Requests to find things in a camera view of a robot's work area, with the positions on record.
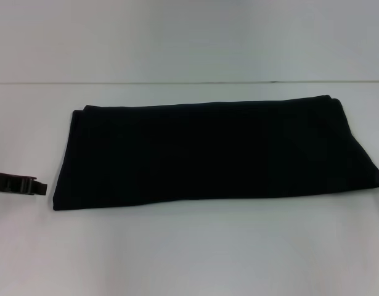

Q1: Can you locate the black shirt with FREE print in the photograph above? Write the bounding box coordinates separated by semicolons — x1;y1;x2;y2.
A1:
52;94;379;212

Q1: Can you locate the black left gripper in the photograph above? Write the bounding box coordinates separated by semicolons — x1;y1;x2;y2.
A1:
0;170;49;197

